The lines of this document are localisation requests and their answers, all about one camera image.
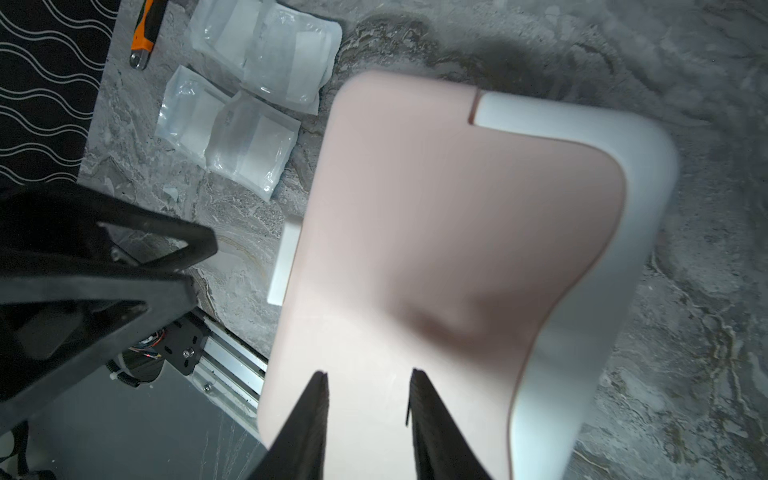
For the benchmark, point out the pink first aid box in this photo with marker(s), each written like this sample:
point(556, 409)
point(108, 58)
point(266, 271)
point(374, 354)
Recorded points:
point(492, 240)

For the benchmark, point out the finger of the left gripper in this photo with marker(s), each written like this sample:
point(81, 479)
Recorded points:
point(63, 318)
point(75, 221)

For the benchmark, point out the white gauze packet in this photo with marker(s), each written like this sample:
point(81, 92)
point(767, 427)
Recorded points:
point(188, 111)
point(290, 57)
point(222, 30)
point(251, 143)

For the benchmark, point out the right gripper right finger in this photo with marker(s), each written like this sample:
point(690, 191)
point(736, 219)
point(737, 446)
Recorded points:
point(440, 449)

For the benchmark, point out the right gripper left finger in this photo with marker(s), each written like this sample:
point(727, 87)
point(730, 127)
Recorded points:
point(299, 449)

